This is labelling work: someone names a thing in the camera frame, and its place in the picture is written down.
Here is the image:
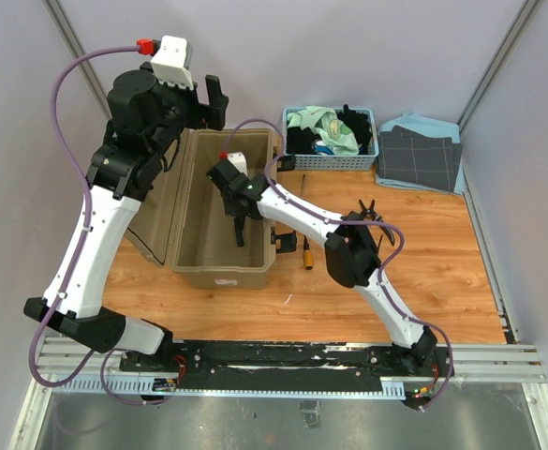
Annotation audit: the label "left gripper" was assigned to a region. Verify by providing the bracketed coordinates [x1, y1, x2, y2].
[141, 63, 228, 157]

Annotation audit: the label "light blue folded cloth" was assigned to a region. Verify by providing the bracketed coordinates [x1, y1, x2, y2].
[376, 112, 465, 195]

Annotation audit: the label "black handled claw hammer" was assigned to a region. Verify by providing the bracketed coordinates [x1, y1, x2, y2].
[233, 216, 246, 248]

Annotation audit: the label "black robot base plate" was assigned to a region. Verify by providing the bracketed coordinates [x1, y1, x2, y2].
[119, 340, 451, 395]

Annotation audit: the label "green patterned cloth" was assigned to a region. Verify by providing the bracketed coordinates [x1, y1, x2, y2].
[286, 106, 359, 156]

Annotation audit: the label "blue plastic basket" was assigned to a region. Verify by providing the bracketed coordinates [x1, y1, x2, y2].
[282, 106, 379, 171]

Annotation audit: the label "grey checked folded cloth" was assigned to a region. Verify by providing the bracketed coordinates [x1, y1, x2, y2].
[376, 126, 463, 193]

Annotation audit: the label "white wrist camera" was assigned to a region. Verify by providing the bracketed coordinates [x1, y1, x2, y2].
[227, 152, 248, 175]
[150, 36, 195, 90]

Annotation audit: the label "black cloth in basket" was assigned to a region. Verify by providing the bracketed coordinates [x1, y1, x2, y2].
[287, 104, 373, 156]

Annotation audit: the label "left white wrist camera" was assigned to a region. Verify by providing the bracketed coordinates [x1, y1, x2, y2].
[150, 36, 195, 90]

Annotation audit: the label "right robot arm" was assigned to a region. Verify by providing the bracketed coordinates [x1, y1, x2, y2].
[206, 157, 437, 375]

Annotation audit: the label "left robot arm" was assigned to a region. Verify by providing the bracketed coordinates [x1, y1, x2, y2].
[23, 68, 229, 371]

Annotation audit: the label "black grey handled pliers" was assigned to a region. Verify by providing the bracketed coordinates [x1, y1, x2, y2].
[359, 199, 383, 222]

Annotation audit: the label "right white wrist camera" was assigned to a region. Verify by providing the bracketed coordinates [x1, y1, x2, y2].
[227, 152, 248, 175]

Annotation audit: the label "tan plastic tool box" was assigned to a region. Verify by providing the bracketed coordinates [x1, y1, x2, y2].
[125, 128, 279, 290]

